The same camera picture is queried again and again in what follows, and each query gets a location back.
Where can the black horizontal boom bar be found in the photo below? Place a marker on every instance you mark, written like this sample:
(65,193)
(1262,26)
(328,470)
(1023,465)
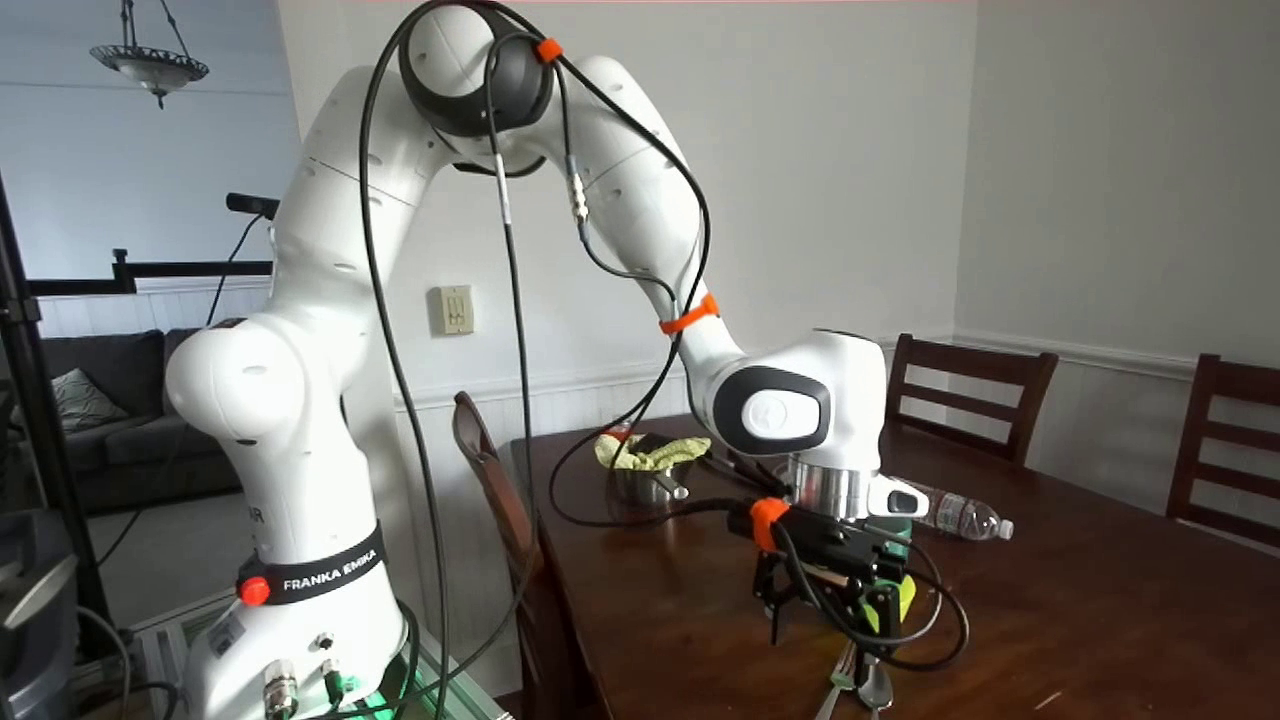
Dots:
(163,269)

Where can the clear plastic water bottle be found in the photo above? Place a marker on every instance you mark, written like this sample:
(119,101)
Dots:
(968,516)

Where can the hanging ceiling chandelier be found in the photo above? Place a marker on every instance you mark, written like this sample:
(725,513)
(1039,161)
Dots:
(153,65)

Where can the translucent green plastic cup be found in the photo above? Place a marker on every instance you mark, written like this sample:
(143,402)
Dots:
(898,537)

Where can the black camera on stand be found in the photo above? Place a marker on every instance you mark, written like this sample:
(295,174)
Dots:
(250,204)

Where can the beige wall switch plate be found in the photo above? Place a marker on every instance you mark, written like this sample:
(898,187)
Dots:
(453,308)

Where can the green robot mounting platform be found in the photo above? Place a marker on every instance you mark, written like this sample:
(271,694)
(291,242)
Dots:
(453,694)

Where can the grey sofa pillow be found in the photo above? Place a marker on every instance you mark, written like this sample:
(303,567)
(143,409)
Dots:
(86,402)

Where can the brown curved-back wooden chair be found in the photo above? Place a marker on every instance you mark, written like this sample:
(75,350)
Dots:
(503,495)

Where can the silver metal spoon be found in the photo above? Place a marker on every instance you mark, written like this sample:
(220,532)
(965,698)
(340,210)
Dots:
(879,681)

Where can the dark grey sofa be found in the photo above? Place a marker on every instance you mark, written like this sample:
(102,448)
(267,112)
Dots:
(122,445)

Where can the yellow toy on table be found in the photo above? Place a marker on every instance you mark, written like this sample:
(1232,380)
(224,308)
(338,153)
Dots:
(646,455)

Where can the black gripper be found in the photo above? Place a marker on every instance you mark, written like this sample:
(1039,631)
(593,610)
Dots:
(847,549)

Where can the dark slatted wooden chair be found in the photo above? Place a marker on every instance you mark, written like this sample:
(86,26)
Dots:
(968,357)
(1232,380)

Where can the yellow-green plastic bowl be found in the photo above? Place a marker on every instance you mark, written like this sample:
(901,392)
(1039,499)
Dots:
(904,606)

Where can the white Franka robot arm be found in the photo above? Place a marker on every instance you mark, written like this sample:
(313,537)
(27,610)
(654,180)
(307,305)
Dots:
(307,402)

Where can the black tripod stand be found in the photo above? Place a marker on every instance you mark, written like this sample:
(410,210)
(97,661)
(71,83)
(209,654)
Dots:
(33,402)

